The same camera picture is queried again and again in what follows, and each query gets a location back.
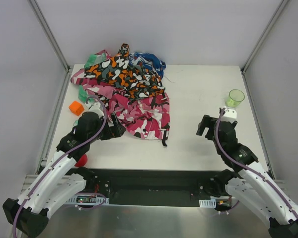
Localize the pink camouflage cloth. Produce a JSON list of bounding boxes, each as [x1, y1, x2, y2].
[[71, 68, 170, 146]]

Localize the orange black camouflage cloth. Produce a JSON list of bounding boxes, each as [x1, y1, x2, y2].
[[84, 44, 165, 100]]

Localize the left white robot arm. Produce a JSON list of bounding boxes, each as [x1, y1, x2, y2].
[[2, 112, 125, 238]]

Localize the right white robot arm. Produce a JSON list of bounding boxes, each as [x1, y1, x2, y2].
[[196, 111, 298, 238]]

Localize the blue white cloth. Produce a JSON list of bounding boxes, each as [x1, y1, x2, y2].
[[129, 52, 166, 79]]

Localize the green white cloth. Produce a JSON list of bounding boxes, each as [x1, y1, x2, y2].
[[78, 50, 108, 103]]

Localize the red ball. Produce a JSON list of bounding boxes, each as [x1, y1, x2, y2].
[[74, 154, 88, 168]]

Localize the green translucent plastic cup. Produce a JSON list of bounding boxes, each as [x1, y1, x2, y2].
[[225, 89, 245, 108]]

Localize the orange cube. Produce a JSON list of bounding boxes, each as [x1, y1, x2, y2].
[[69, 101, 84, 116]]

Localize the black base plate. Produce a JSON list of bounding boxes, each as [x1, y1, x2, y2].
[[66, 167, 229, 207]]

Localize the left white cable duct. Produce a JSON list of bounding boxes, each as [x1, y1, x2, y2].
[[65, 194, 109, 206]]

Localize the white cable duct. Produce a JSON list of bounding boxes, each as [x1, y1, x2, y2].
[[65, 194, 109, 206], [199, 199, 217, 208]]

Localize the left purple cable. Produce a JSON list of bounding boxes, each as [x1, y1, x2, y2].
[[12, 96, 107, 236]]

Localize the right white cable duct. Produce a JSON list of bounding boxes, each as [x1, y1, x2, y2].
[[199, 199, 217, 208]]

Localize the left aluminium frame post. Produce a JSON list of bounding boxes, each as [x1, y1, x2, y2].
[[28, 0, 70, 72]]

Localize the aluminium frame post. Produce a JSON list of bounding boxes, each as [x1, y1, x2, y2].
[[241, 0, 291, 75], [28, 0, 70, 72]]

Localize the right aluminium frame post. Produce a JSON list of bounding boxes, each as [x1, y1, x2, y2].
[[241, 0, 291, 75]]

